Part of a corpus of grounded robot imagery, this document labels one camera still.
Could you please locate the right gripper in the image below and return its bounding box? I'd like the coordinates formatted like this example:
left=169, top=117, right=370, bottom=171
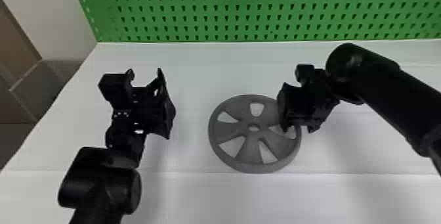
left=303, top=86, right=341, bottom=134

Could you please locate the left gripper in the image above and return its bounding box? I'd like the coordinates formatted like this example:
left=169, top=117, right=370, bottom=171
left=97, top=67, right=167, bottom=130

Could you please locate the grey wheel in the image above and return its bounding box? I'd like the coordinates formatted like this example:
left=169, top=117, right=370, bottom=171
left=207, top=93, right=303, bottom=174

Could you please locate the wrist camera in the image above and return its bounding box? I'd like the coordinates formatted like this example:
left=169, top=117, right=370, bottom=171
left=151, top=91, right=177, bottom=140
left=276, top=81, right=310, bottom=133

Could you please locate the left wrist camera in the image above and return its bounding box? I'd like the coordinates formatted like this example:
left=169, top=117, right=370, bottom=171
left=151, top=91, right=177, bottom=140

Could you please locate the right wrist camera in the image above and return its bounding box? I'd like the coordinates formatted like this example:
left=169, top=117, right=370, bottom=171
left=276, top=81, right=310, bottom=133

